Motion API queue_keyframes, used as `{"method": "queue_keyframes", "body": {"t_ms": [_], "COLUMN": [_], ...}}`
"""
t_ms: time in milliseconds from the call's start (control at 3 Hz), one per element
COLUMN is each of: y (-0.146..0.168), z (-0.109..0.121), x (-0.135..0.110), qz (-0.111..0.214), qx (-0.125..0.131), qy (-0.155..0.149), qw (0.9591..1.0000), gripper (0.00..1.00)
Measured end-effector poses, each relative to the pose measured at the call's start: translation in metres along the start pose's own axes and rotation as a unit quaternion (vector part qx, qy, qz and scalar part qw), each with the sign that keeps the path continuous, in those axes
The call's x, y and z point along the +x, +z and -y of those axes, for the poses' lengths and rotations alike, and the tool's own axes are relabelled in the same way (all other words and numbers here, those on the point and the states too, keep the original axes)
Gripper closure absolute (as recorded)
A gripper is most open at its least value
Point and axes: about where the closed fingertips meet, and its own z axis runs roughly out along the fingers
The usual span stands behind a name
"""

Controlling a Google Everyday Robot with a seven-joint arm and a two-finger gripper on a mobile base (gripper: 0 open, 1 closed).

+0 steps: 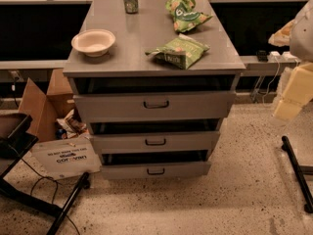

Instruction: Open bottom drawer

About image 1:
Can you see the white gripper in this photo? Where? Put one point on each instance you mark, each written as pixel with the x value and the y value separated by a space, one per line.
pixel 303 34

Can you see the grey bottom drawer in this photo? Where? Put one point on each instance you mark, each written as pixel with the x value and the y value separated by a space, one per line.
pixel 129 171

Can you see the grey drawer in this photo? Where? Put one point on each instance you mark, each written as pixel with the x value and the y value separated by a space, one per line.
pixel 129 171
pixel 154 142
pixel 154 106

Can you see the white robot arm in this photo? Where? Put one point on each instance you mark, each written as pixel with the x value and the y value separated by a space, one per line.
pixel 298 34

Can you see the grey middle drawer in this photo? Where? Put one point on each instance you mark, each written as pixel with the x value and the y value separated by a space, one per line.
pixel 154 142

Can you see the grey drawer cabinet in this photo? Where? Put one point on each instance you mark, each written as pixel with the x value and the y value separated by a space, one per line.
pixel 127 69

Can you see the grey top drawer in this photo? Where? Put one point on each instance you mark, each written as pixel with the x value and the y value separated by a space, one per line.
pixel 154 106

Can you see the black stand leg right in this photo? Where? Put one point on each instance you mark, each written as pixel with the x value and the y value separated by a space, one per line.
pixel 299 171

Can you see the white power strip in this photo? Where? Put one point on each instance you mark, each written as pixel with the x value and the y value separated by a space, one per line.
pixel 284 57

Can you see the black adapter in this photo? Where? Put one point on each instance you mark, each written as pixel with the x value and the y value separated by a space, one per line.
pixel 261 56

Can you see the flat green chip bag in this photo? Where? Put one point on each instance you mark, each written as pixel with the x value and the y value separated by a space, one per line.
pixel 182 52

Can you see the crumpled green chip bag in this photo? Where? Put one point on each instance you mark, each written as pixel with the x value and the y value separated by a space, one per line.
pixel 184 16

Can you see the white paper bowl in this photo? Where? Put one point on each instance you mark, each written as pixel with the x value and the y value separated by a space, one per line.
pixel 93 42

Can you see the white printed cardboard sign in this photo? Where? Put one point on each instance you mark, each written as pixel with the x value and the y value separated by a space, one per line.
pixel 67 158

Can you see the brown cardboard box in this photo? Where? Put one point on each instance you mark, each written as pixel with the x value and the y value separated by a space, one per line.
pixel 50 108

